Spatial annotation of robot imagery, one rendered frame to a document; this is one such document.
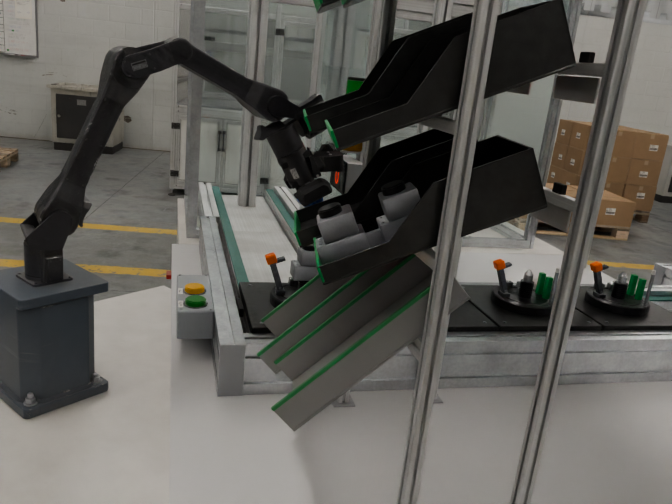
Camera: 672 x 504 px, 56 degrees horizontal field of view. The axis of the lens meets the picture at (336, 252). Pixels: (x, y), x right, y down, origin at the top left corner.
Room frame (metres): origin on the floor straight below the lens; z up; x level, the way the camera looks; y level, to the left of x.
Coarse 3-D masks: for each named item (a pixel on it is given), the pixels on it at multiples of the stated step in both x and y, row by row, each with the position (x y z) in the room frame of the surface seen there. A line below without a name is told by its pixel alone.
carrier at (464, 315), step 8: (464, 304) 1.28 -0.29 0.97; (456, 312) 1.23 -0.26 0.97; (464, 312) 1.23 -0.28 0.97; (472, 312) 1.24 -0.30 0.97; (480, 312) 1.24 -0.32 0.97; (456, 320) 1.18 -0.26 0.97; (464, 320) 1.19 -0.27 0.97; (472, 320) 1.19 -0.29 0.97; (480, 320) 1.20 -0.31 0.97; (488, 320) 1.20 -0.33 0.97; (448, 328) 1.15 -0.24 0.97; (456, 328) 1.15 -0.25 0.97; (464, 328) 1.16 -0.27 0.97; (472, 328) 1.16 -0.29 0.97; (480, 328) 1.17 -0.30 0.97; (488, 328) 1.17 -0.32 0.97; (496, 328) 1.17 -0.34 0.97
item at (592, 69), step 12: (564, 72) 0.83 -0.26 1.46; (576, 72) 0.80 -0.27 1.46; (588, 72) 0.78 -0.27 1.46; (600, 72) 0.76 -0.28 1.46; (432, 120) 0.77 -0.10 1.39; (444, 120) 0.74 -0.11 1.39; (552, 192) 0.80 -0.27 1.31; (564, 204) 0.77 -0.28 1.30; (420, 252) 0.75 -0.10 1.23; (432, 252) 0.74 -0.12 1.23; (432, 264) 0.71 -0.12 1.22
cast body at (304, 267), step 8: (304, 248) 1.18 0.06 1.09; (312, 248) 1.18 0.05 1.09; (304, 256) 1.17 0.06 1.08; (312, 256) 1.17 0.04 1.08; (296, 264) 1.17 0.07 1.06; (304, 264) 1.17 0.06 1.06; (312, 264) 1.17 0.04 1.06; (296, 272) 1.16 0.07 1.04; (304, 272) 1.17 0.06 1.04; (312, 272) 1.17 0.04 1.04; (296, 280) 1.16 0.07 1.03; (304, 280) 1.17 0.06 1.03
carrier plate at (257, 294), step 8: (240, 288) 1.24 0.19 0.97; (248, 288) 1.24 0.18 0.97; (256, 288) 1.24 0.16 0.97; (264, 288) 1.25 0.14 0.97; (248, 296) 1.19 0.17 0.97; (256, 296) 1.20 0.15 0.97; (264, 296) 1.20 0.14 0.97; (248, 304) 1.15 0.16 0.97; (256, 304) 1.15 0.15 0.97; (264, 304) 1.16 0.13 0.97; (248, 312) 1.11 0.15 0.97; (256, 312) 1.11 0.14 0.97; (264, 312) 1.12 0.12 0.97; (248, 320) 1.09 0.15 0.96; (256, 320) 1.08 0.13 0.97; (256, 328) 1.04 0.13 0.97; (264, 328) 1.05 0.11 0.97
